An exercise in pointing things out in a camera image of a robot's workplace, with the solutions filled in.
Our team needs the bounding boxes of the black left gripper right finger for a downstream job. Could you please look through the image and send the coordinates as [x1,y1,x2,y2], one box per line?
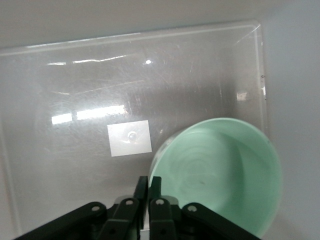
[148,176,264,240]

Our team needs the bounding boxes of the clear plastic box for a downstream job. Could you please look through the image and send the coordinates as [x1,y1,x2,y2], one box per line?
[0,19,270,237]

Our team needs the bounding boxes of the white square sticker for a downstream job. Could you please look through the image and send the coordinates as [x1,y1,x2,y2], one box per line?
[107,119,153,158]

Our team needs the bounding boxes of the mint green bowl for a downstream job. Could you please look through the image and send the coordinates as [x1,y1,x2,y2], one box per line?
[148,117,284,239]

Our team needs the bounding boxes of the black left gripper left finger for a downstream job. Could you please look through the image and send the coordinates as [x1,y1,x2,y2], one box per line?
[11,175,149,240]

